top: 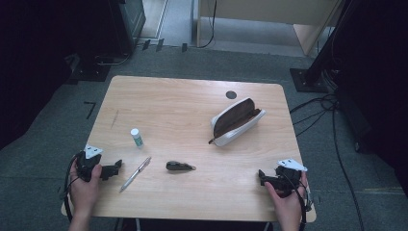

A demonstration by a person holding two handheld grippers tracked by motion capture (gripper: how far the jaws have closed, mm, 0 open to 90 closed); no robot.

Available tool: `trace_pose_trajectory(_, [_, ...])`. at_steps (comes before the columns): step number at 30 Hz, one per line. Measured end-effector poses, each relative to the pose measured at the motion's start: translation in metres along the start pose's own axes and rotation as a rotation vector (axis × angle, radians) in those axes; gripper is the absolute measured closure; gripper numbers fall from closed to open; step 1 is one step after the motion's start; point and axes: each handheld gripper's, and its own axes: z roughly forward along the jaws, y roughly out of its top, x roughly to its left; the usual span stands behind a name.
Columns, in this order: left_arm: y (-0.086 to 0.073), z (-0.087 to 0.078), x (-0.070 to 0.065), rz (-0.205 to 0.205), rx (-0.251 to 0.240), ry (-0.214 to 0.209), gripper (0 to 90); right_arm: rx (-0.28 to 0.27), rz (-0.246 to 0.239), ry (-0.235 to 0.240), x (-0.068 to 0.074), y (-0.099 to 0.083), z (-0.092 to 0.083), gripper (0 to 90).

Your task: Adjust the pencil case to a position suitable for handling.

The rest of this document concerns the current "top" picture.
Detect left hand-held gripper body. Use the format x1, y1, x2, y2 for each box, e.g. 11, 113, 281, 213
75, 143, 104, 183

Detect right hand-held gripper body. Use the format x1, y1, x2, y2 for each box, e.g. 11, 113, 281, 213
274, 158, 309, 197

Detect clear pen with pink clicker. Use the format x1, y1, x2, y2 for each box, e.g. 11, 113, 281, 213
118, 156, 152, 193

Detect person's right hand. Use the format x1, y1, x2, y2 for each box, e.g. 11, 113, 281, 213
265, 172, 310, 226

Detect person's left hand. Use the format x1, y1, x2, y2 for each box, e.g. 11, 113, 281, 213
68, 160, 103, 219

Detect white glue stick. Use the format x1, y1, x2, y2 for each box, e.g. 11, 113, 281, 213
130, 127, 145, 149

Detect small black oblong tool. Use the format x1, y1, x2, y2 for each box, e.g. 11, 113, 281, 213
165, 160, 197, 172

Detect white pencil case brown lining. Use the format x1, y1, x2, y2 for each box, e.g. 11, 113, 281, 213
208, 96, 267, 148

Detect black flat floor base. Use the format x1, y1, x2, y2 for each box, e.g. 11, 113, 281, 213
65, 53, 113, 85

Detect dark cabinet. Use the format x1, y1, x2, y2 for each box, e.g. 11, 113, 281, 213
107, 0, 147, 56

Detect light wooden furniture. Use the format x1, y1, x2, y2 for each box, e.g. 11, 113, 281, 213
195, 0, 342, 58

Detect right hand-held gripper cable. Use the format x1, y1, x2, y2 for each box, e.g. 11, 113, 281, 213
287, 174, 314, 231

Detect hand-held gripper cable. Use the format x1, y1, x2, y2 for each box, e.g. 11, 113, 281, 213
287, 174, 314, 231
63, 153, 85, 223

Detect left hand-held gripper cable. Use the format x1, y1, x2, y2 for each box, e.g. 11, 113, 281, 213
63, 153, 85, 223

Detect black floor cables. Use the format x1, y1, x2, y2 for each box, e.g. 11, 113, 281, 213
289, 91, 368, 231

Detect black stand with base plate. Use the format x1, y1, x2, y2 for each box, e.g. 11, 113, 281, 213
289, 0, 360, 94

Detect cable loop on floor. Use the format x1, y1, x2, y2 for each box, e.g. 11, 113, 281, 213
93, 51, 133, 67

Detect hanging black cable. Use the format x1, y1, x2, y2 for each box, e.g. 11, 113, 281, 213
196, 0, 218, 50

